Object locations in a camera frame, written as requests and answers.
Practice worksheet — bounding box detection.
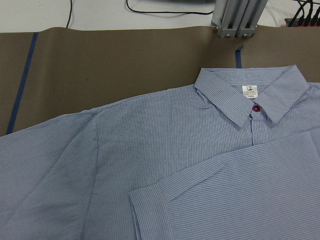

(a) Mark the light blue striped shirt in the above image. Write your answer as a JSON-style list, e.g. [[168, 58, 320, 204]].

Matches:
[[0, 66, 320, 240]]

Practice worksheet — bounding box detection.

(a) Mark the brown paper table mat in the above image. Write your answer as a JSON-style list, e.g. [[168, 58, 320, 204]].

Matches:
[[0, 26, 320, 135]]

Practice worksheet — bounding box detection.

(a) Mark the aluminium frame post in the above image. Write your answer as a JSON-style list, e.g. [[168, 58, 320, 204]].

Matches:
[[210, 0, 268, 39]]

